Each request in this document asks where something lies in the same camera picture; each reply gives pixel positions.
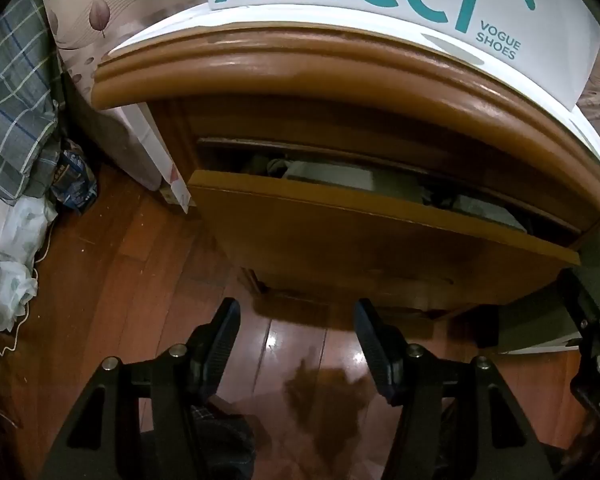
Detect grey appliance box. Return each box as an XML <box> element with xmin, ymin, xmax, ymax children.
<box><xmin>497</xmin><ymin>220</ymin><xmax>600</xmax><ymax>356</ymax></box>

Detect grey plaid cloth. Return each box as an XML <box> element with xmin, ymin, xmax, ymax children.
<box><xmin>0</xmin><ymin>0</ymin><xmax>68</xmax><ymax>206</ymax></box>

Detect person's dark plaid trousers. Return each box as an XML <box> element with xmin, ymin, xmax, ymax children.
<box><xmin>190</xmin><ymin>402</ymin><xmax>258</xmax><ymax>480</ymax></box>

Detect wooden drawer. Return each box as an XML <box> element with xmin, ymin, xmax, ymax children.
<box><xmin>187</xmin><ymin>150</ymin><xmax>581</xmax><ymax>311</ymax></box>

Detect wooden nightstand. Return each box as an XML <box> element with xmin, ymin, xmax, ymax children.
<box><xmin>91</xmin><ymin>20</ymin><xmax>600</xmax><ymax>321</ymax></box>

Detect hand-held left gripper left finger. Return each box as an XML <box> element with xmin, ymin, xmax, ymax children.
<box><xmin>40</xmin><ymin>297</ymin><xmax>241</xmax><ymax>480</ymax></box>

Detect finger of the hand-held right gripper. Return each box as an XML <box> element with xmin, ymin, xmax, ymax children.
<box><xmin>560</xmin><ymin>260</ymin><xmax>600</xmax><ymax>342</ymax></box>

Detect pile of light clothes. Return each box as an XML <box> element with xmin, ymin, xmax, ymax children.
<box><xmin>250</xmin><ymin>157</ymin><xmax>531</xmax><ymax>233</ymax></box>

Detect white shoe box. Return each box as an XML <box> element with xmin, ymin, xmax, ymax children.
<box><xmin>203</xmin><ymin>0</ymin><xmax>600</xmax><ymax>108</ymax></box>

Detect white sheer patterned cloth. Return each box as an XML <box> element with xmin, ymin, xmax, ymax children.
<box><xmin>0</xmin><ymin>195</ymin><xmax>58</xmax><ymax>333</ymax></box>

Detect beige leaf printed fabric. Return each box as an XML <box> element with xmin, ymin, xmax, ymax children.
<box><xmin>37</xmin><ymin>0</ymin><xmax>600</xmax><ymax>151</ymax></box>

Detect blue printed packet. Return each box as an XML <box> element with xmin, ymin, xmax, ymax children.
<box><xmin>50</xmin><ymin>140</ymin><xmax>98</xmax><ymax>216</ymax></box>

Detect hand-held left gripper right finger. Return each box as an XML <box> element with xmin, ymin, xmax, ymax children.
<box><xmin>354</xmin><ymin>297</ymin><xmax>556</xmax><ymax>480</ymax></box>

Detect white flat carton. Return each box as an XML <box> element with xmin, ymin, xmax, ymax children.
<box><xmin>115</xmin><ymin>102</ymin><xmax>193</xmax><ymax>213</ymax></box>

